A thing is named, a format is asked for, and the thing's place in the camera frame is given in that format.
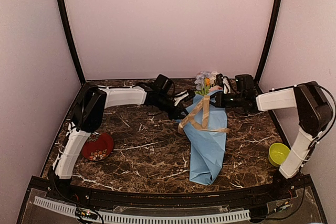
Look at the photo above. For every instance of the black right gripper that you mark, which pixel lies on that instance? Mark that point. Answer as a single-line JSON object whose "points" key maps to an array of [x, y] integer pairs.
{"points": [[220, 103]]}

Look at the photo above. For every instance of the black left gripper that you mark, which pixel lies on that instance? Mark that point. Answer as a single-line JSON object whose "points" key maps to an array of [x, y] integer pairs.
{"points": [[177, 114]]}

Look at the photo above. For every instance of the beige satin ribbon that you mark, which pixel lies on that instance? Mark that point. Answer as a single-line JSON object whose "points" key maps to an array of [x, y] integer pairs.
{"points": [[203, 118]]}

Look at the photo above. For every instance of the blue wrapping paper sheet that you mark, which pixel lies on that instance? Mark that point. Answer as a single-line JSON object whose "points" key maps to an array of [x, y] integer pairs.
{"points": [[207, 147]]}

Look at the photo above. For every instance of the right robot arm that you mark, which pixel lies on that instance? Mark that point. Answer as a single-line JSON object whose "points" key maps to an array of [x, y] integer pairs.
{"points": [[310, 103]]}

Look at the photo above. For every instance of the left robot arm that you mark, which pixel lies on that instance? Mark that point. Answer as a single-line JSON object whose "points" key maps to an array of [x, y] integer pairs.
{"points": [[87, 114]]}

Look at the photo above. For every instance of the yellow-green bowl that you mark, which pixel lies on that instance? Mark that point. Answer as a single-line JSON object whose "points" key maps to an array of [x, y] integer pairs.
{"points": [[277, 154]]}

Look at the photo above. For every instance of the red floral plate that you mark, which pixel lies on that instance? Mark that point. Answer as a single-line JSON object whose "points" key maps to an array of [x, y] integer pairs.
{"points": [[98, 146]]}

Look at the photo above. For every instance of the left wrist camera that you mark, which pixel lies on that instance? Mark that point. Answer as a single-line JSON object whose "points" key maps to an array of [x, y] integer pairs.
{"points": [[183, 96]]}

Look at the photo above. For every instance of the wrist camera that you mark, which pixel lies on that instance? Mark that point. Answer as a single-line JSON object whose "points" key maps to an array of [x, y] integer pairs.
{"points": [[183, 96], [224, 83]]}

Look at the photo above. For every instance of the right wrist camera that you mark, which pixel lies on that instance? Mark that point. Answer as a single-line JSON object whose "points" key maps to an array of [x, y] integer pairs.
{"points": [[224, 83]]}

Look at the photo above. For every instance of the black front frame rail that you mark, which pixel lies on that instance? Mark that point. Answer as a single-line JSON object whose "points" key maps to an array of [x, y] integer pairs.
{"points": [[105, 199]]}

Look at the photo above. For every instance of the black right corner post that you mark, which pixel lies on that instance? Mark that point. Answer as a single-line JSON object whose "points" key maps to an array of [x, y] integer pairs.
{"points": [[268, 40]]}

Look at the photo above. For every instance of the black corner post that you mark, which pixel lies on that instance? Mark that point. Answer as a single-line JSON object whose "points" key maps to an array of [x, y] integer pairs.
{"points": [[70, 40], [268, 40]]}

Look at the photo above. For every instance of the white slotted cable duct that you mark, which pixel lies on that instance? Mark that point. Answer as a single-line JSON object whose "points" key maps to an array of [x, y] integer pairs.
{"points": [[143, 215]]}

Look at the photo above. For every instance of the black left corner post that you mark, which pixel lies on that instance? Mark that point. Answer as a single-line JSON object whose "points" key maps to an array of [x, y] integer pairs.
{"points": [[70, 40]]}

